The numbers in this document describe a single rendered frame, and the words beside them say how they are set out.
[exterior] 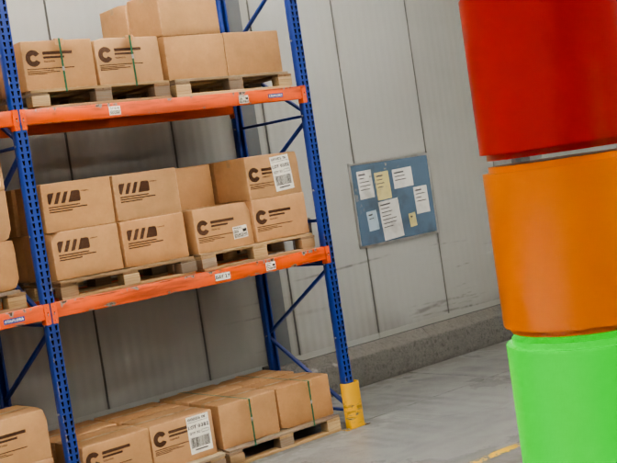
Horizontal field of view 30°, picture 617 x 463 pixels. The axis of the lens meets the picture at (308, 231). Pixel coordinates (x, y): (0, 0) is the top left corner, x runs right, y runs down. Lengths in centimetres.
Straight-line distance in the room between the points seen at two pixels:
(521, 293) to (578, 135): 5
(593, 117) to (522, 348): 7
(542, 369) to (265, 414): 937
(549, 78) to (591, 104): 1
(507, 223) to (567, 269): 2
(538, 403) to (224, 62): 930
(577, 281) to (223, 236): 909
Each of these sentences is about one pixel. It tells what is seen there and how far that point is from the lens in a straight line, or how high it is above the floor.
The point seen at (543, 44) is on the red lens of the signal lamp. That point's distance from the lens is 35.
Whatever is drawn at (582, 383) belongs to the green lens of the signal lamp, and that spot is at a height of 220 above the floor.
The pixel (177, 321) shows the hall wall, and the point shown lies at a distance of 1070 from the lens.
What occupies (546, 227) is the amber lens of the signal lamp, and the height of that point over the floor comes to 225.
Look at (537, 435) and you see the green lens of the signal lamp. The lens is 37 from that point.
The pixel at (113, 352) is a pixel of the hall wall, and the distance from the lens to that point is 1036.
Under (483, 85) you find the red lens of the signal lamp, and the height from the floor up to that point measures 229.
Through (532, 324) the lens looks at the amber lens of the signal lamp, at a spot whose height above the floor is 222.
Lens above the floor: 228
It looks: 3 degrees down
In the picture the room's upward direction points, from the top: 8 degrees counter-clockwise
